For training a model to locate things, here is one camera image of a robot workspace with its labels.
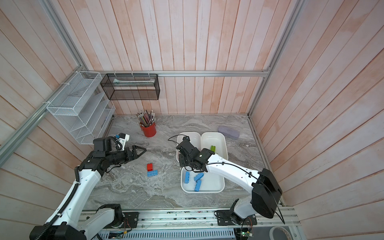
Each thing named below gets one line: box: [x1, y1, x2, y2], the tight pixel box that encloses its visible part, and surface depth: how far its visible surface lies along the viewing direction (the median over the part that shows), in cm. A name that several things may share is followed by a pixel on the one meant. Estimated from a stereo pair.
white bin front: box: [180, 166, 225, 194], surface depth 86 cm
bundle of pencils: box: [135, 109, 156, 128], surface depth 103 cm
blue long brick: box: [184, 171, 191, 184], surface depth 88 cm
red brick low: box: [147, 163, 154, 172], surface depth 92 cm
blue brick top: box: [193, 172, 204, 182], surface depth 88 cm
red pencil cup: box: [140, 122, 157, 138], surface depth 109 cm
